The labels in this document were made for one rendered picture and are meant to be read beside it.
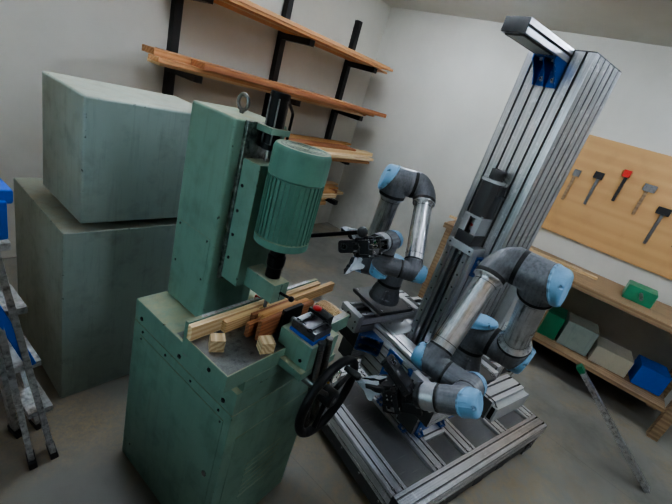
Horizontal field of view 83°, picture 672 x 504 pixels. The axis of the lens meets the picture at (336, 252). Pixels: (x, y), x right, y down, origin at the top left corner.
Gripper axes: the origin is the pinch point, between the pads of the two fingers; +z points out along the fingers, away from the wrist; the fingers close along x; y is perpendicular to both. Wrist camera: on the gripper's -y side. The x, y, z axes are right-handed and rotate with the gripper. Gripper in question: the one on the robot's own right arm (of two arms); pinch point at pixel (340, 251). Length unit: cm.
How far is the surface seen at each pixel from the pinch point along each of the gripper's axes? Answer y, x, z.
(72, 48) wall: -208, -124, -14
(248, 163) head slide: -18.1, -29.2, 19.7
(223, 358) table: -18.0, 26.4, 36.0
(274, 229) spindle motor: -8.7, -9.1, 20.5
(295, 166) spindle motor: 1.0, -26.2, 20.1
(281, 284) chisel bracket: -15.7, 9.6, 12.5
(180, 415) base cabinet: -49, 54, 34
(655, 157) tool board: 99, -36, -312
